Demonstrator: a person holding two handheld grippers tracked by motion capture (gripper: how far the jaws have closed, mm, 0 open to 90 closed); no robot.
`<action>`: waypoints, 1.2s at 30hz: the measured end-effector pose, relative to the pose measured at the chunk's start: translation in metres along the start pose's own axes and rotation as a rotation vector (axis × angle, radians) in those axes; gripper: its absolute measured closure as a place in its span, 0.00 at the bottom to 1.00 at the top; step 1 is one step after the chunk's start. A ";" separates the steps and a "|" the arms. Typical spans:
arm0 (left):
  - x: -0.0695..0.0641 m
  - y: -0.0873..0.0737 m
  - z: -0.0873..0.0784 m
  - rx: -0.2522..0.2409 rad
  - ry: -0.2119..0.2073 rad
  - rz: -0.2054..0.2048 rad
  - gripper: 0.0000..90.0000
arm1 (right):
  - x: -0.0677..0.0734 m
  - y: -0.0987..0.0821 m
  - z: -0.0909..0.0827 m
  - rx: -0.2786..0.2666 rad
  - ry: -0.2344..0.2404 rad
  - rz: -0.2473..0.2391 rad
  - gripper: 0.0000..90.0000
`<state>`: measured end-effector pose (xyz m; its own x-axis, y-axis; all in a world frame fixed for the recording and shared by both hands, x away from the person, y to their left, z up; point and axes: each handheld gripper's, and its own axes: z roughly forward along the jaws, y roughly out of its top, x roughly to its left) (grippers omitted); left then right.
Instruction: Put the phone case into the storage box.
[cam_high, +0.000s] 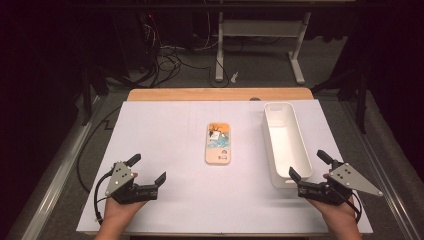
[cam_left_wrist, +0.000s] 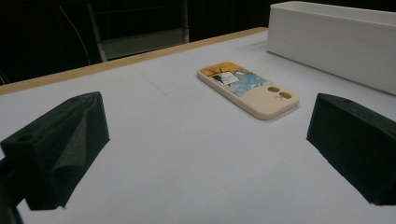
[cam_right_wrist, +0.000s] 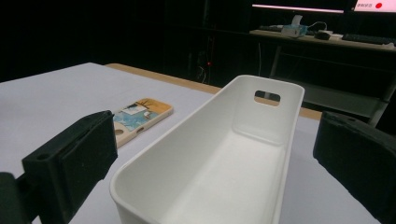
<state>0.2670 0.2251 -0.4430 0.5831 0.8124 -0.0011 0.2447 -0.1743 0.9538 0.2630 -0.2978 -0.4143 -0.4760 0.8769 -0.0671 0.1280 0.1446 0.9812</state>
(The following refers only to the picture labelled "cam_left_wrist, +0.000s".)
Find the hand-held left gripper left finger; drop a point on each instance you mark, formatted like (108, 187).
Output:
(46, 155)

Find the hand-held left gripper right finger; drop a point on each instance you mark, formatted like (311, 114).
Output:
(358, 146)

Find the cream printed phone case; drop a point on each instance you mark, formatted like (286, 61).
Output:
(258, 102)

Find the white rectangular box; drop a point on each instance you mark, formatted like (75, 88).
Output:
(327, 46)

